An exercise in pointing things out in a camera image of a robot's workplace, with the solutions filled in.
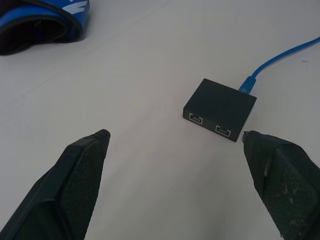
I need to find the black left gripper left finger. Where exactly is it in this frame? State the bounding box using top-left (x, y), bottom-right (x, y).
top-left (0, 128), bottom-right (111, 240)

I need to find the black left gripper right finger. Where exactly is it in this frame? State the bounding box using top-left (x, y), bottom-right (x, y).
top-left (241, 130), bottom-right (320, 240)

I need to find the blue Ethernet cable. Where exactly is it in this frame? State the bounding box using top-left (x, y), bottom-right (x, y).
top-left (237, 36), bottom-right (320, 95)

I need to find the black ethernet splitter box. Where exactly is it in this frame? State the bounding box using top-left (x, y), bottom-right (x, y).
top-left (182, 78), bottom-right (258, 143)

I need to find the blue and black shoe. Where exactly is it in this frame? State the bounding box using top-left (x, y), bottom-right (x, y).
top-left (0, 0), bottom-right (91, 56)

